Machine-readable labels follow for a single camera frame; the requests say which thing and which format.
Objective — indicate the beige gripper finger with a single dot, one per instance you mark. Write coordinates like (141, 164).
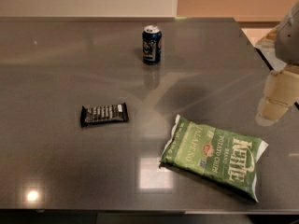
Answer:
(281, 91)

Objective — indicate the blue pepsi can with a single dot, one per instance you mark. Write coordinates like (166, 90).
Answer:
(152, 44)

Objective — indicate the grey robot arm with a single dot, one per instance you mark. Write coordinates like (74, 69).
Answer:
(280, 51)

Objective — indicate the green kettle chips bag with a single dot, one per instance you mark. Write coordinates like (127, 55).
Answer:
(222, 156)

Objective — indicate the black snack bar wrapper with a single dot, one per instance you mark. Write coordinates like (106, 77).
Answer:
(97, 115)

